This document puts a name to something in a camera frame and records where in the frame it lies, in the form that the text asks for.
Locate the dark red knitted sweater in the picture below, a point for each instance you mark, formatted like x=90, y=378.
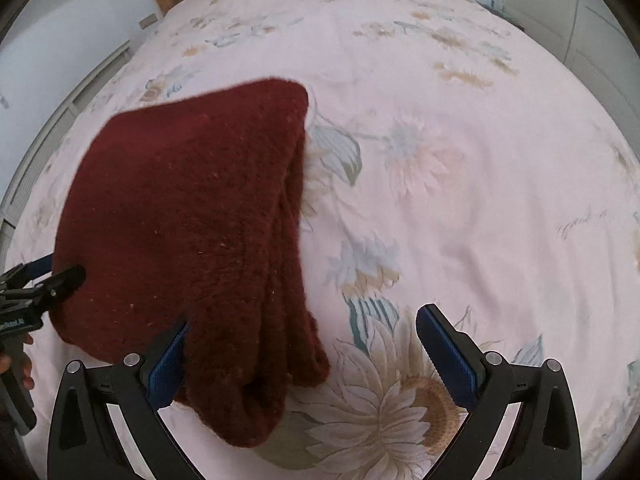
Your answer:
x=185, y=240

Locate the pink floral bed sheet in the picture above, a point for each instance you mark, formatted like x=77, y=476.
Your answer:
x=450, y=185

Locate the wall socket plate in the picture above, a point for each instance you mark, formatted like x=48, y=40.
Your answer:
x=147, y=20

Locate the white wardrobe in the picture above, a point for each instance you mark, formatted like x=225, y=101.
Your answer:
x=555, y=0

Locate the person's left hand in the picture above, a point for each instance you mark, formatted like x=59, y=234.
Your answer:
x=24, y=372

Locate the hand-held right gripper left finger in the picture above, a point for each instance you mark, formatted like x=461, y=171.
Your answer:
x=167, y=365

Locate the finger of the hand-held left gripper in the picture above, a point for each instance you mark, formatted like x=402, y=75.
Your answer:
x=62, y=282
x=35, y=266

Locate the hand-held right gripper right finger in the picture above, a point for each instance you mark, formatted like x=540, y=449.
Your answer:
x=450, y=355

